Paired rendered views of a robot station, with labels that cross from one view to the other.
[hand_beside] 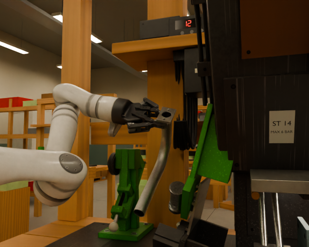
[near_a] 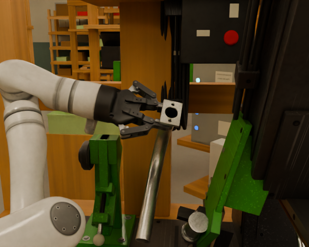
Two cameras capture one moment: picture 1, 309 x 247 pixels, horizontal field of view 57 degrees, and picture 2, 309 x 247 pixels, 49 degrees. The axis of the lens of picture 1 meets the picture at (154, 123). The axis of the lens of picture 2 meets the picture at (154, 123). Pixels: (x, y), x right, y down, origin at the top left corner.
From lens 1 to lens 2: 0.31 m
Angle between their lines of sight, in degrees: 23
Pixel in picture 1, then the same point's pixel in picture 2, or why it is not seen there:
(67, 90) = (21, 75)
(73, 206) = not seen: hidden behind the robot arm
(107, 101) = (86, 94)
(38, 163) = (28, 240)
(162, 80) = (141, 33)
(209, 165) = (239, 195)
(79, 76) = (12, 16)
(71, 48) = not seen: outside the picture
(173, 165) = not seen: hidden behind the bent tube
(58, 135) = (26, 159)
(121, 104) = (108, 99)
